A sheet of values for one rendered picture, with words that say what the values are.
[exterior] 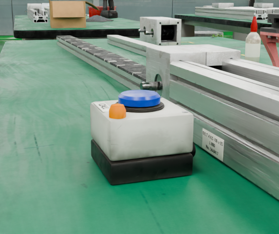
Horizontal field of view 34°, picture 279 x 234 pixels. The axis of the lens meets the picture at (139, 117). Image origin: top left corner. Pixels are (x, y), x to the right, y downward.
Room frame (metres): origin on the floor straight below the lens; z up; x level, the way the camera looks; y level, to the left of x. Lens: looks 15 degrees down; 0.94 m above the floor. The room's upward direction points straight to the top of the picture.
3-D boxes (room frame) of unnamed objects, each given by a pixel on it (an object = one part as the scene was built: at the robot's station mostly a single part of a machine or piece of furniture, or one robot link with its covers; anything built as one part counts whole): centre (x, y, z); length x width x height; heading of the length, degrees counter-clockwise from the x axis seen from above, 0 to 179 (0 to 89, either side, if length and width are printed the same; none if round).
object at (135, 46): (1.28, -0.05, 0.79); 0.96 x 0.04 x 0.03; 18
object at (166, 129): (0.42, -0.01, 0.81); 0.10 x 0.08 x 0.06; 108
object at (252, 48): (1.17, -0.29, 0.84); 0.04 x 0.04 x 0.12
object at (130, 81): (1.22, 0.13, 0.79); 0.96 x 0.04 x 0.03; 18
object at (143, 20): (1.72, -0.05, 0.83); 0.11 x 0.10 x 0.10; 108
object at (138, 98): (0.42, 0.00, 0.84); 0.04 x 0.04 x 0.02
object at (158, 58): (0.61, -0.06, 0.83); 0.12 x 0.09 x 0.10; 108
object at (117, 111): (0.38, 0.02, 0.85); 0.01 x 0.01 x 0.01
